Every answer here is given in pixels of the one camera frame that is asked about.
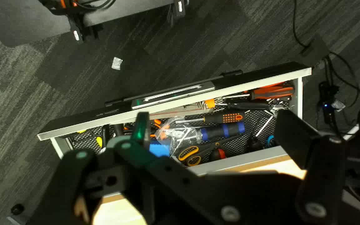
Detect blue plastic block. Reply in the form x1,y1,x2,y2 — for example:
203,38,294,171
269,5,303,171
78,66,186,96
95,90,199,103
148,141,174,158

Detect white paper scrap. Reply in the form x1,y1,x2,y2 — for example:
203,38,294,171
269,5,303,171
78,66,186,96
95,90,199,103
110,56,125,71

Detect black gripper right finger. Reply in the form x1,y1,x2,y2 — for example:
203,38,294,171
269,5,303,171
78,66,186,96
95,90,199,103
274,108,349,225

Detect black screwdriver with orange squares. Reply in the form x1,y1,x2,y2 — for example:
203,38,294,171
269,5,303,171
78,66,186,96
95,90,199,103
204,111,246,126

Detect yellow handled tool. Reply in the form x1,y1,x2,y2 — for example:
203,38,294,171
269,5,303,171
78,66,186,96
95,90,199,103
95,133,105,150

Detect black floor cable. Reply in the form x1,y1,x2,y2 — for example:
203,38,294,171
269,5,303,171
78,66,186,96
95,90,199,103
291,0,360,110

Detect black wheeled stand base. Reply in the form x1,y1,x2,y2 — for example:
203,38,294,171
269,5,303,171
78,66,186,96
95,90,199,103
38,0,190,43

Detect black power strip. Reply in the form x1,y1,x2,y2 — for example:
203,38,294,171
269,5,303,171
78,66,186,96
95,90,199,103
318,80,340,123

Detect blue black screwdriver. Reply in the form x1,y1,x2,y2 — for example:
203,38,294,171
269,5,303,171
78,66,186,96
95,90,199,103
198,121,248,143

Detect clear plastic bag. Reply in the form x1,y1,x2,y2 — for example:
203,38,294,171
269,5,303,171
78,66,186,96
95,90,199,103
154,123,203,147

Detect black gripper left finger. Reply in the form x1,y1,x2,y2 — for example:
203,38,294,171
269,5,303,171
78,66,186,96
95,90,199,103
29,111,215,225

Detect wood topped tool cabinet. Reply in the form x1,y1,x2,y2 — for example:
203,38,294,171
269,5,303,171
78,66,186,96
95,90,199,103
73,143,360,225

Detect black caster wheel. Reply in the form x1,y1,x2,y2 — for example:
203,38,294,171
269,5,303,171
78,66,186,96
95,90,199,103
10,202,26,216

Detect orange hex key holder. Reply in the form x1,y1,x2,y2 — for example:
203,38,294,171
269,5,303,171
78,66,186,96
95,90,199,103
204,97,218,111

